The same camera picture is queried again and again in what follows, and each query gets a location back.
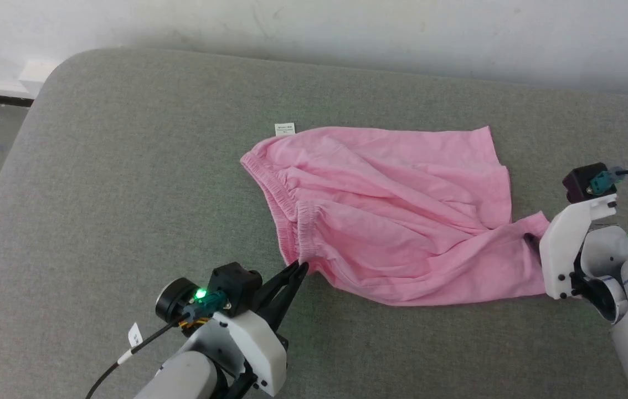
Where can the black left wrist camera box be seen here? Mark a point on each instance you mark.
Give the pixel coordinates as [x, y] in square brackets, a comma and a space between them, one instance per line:
[233, 285]

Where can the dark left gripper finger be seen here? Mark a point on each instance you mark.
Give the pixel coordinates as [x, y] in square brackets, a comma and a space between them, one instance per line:
[279, 285]
[289, 302]

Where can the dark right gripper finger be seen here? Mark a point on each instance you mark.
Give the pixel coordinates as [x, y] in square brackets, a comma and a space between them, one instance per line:
[533, 242]

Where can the pink shorts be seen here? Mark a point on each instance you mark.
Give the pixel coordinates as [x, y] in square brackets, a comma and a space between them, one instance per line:
[391, 216]

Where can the grey fabric sofa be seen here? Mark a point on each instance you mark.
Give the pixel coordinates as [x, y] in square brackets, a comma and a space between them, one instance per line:
[125, 194]

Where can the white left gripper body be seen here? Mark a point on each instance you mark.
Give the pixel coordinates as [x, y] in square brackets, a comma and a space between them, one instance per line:
[253, 343]

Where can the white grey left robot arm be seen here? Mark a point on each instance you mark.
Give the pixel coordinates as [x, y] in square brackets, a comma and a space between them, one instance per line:
[186, 377]

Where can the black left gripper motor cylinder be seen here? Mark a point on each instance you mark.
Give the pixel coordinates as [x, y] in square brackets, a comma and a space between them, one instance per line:
[173, 299]

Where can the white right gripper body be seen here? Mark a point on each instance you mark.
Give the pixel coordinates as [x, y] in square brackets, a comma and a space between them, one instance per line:
[563, 249]

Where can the white wall trim ledge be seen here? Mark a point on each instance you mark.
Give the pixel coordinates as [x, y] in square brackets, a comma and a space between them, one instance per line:
[15, 80]

